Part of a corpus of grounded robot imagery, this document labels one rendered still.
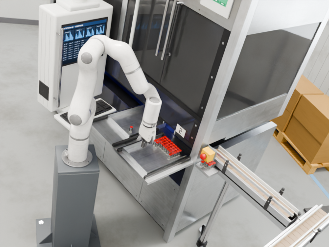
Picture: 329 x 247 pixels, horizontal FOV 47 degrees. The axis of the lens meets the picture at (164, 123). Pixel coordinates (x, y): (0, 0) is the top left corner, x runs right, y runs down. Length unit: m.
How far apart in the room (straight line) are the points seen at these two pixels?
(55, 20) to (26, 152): 1.59
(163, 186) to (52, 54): 1.25
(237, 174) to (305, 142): 2.03
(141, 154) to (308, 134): 2.38
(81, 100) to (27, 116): 2.13
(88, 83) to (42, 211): 1.50
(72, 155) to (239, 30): 1.21
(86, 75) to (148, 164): 0.75
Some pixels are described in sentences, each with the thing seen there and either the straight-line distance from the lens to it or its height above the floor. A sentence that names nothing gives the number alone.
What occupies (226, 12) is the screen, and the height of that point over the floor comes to 1.88.
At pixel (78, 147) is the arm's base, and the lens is 2.30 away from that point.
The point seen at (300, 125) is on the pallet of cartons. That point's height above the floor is 0.38.
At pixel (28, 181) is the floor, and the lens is 3.48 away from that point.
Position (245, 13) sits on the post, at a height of 1.92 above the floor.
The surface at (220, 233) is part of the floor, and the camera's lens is 3.40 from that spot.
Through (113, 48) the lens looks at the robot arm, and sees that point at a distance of 1.92.
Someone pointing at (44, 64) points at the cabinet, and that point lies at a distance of 2.75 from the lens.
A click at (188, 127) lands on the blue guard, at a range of 2.48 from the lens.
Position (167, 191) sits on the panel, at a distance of 2.89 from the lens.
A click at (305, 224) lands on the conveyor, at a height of 0.93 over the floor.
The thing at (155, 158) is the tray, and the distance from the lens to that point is 2.49.
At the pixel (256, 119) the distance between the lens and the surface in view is 2.88.
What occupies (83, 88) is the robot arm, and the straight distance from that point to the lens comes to 2.06.
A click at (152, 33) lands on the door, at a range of 2.59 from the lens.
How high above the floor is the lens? 2.49
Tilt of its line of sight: 35 degrees down
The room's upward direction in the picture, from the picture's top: 15 degrees clockwise
